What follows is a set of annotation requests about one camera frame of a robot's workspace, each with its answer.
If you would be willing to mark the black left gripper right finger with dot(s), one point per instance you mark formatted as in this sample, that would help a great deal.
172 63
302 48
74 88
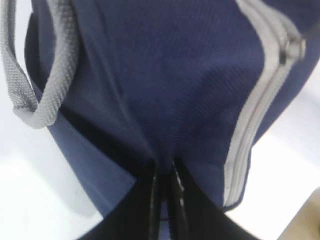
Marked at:
194 216

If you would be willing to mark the navy blue lunch bag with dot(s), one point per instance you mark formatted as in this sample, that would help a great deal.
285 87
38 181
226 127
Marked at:
119 83

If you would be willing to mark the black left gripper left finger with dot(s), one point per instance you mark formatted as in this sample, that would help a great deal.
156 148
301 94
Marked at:
137 216

